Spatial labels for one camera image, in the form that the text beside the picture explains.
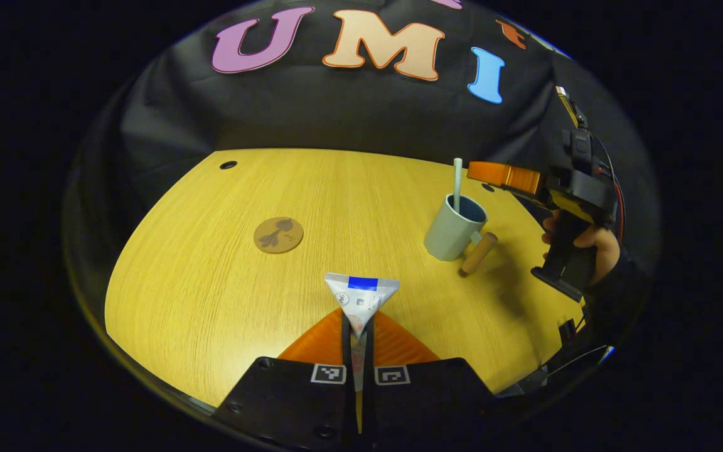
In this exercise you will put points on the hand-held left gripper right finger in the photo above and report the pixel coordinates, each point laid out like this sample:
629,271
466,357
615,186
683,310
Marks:
430,402

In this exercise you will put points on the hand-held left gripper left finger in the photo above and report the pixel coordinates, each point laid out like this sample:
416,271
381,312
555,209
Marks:
292,408

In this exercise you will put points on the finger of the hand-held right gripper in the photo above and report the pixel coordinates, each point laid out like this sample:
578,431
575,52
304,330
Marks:
506,176

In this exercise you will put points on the pale green toothbrush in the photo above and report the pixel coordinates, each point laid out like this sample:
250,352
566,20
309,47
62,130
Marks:
457,182

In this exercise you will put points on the white toothpaste tube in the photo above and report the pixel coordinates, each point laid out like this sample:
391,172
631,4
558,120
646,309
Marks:
361,298

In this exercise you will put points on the round brown coaster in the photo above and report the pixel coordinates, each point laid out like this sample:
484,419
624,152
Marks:
278,235

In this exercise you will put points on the black backdrop cloth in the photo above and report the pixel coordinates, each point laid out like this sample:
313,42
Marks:
336,107

